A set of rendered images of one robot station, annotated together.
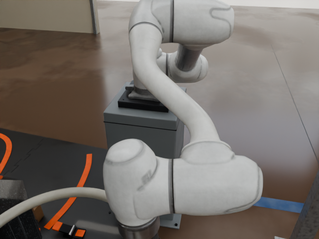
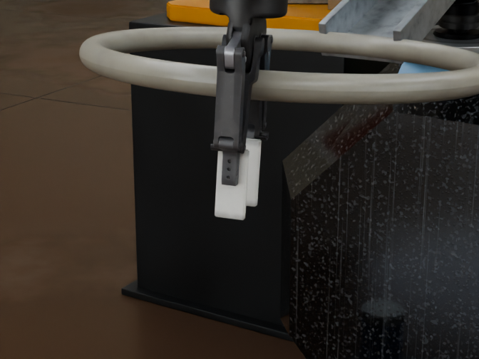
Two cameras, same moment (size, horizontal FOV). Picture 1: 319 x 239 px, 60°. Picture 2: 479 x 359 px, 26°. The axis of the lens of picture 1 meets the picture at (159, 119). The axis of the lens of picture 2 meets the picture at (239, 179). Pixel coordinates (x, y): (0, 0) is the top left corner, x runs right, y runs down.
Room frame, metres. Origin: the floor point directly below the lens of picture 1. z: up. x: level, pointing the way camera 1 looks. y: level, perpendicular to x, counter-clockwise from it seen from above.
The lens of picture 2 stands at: (0.62, -0.93, 1.17)
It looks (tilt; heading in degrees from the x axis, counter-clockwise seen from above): 18 degrees down; 105
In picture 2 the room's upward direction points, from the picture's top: straight up
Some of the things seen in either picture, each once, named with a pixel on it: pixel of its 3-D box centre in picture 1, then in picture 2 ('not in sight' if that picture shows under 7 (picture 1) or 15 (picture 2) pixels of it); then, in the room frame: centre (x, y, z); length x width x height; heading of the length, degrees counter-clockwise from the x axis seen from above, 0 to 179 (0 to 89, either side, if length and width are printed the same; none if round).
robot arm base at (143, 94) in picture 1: (144, 87); not in sight; (1.41, 0.09, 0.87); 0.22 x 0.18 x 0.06; 78
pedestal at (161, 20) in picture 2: not in sight; (289, 152); (0.06, 1.69, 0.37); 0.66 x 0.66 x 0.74; 73
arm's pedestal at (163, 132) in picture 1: (149, 151); not in sight; (1.41, 0.07, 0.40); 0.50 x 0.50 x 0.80; 78
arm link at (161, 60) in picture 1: (149, 65); not in sight; (1.41, 0.05, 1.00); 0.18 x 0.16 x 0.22; 89
